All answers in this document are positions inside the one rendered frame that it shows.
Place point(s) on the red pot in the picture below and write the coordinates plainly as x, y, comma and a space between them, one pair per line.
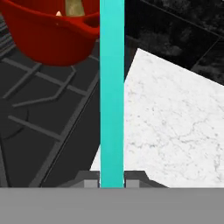
49, 35

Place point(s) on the turquoise spatula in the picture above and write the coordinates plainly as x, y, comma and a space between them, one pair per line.
112, 93

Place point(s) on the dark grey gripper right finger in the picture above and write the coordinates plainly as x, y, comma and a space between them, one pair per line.
134, 178

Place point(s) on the brown potato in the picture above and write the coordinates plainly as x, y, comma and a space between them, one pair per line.
74, 7

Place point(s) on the black hob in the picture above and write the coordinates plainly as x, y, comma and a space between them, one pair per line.
43, 116

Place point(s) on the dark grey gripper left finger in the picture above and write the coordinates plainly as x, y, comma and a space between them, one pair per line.
89, 178

